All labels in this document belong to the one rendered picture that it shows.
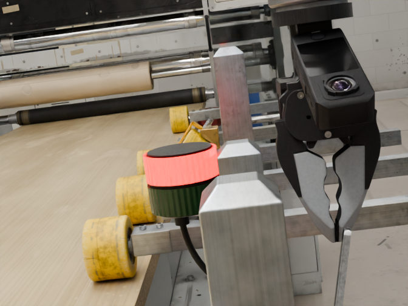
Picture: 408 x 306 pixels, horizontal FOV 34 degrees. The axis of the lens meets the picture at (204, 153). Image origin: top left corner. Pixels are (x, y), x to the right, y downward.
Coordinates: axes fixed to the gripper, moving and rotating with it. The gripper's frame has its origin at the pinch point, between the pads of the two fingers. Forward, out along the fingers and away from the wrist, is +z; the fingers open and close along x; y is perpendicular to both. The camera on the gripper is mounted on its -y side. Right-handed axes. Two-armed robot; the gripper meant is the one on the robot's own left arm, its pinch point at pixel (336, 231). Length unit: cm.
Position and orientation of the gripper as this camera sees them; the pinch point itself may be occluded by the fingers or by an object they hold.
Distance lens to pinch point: 62.2
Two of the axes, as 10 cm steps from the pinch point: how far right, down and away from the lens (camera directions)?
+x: -9.9, 1.2, 0.6
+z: 1.3, 9.8, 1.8
